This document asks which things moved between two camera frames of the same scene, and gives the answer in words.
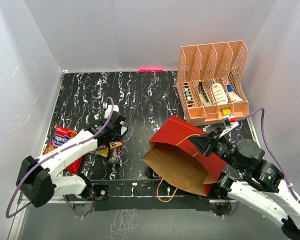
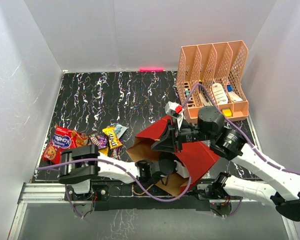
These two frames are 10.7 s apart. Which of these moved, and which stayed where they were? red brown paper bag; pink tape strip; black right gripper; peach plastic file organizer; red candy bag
Moved: black right gripper; red brown paper bag
Stayed: peach plastic file organizer; red candy bag; pink tape strip
